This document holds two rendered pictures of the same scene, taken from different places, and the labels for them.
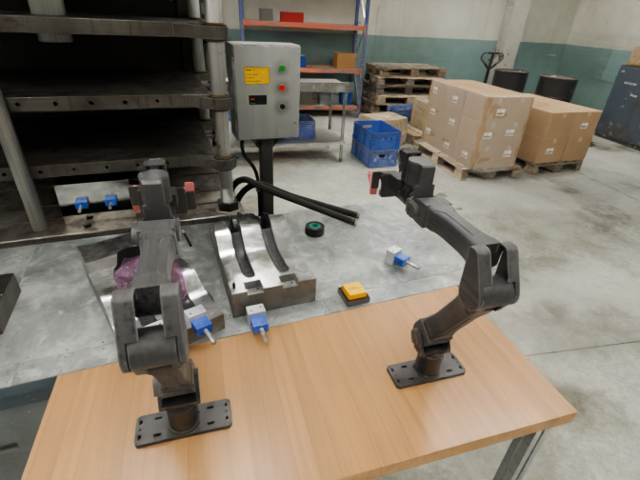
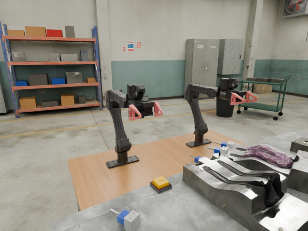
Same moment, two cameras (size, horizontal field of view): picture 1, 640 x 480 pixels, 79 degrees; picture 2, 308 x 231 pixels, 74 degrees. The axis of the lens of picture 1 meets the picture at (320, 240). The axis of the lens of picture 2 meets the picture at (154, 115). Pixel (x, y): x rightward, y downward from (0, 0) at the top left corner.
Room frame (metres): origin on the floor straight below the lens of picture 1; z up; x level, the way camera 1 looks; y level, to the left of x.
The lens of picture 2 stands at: (1.86, -0.31, 1.43)
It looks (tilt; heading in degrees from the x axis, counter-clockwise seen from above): 16 degrees down; 170
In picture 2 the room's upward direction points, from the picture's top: straight up
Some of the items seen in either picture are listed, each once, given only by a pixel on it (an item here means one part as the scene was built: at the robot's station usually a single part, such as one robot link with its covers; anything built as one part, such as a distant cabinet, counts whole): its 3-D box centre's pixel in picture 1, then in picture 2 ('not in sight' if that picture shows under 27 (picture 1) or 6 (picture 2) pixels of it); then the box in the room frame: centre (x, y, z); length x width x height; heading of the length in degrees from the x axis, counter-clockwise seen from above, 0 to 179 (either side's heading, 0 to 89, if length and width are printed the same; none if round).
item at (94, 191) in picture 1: (102, 180); not in sight; (1.68, 1.03, 0.87); 0.50 x 0.27 x 0.17; 23
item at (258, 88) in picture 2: not in sight; (262, 87); (-5.47, 5.46, 0.20); 0.63 x 0.44 x 0.40; 103
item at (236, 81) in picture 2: (158, 182); (234, 86); (0.78, 0.36, 1.26); 0.07 x 0.06 x 0.11; 108
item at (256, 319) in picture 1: (260, 327); (198, 159); (0.81, 0.15, 0.83); 0.13 x 0.05 x 0.05; 24
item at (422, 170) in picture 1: (421, 187); (132, 96); (0.88, -0.24, 1.24); 0.12 x 0.09 x 0.12; 18
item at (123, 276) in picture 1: (147, 273); (266, 153); (0.93, 0.51, 0.90); 0.26 x 0.18 x 0.08; 40
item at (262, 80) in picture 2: not in sight; (262, 95); (-2.56, 3.22, 0.50); 0.98 x 0.55 x 1.01; 38
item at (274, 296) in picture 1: (256, 250); (241, 185); (1.15, 0.22, 0.87); 0.50 x 0.26 x 0.14; 23
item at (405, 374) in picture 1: (429, 360); (122, 156); (0.71, -0.30, 0.84); 0.20 x 0.07 x 0.08; 108
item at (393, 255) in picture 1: (404, 260); (122, 216); (1.19, -0.31, 0.83); 0.13 x 0.05 x 0.05; 45
